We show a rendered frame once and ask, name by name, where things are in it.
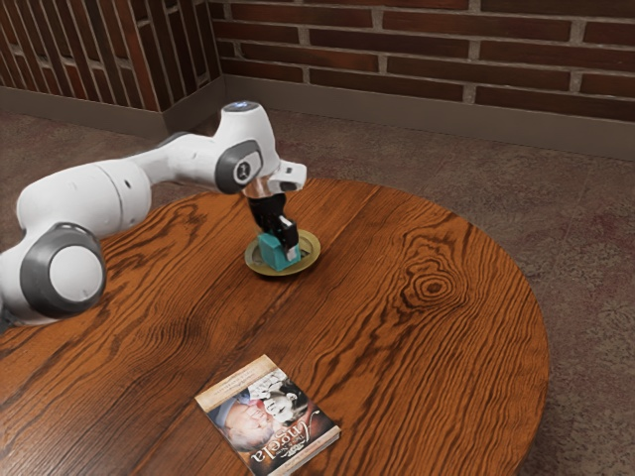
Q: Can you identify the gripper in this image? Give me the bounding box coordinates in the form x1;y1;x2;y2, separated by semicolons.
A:
246;193;303;263

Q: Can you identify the paperback book with portrait cover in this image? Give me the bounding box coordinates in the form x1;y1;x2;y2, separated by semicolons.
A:
193;353;342;476

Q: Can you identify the teal block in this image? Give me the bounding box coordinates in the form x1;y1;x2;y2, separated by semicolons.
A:
256;233;301;272

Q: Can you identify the olive green round plate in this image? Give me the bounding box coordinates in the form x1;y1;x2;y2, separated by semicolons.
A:
243;228;322;279

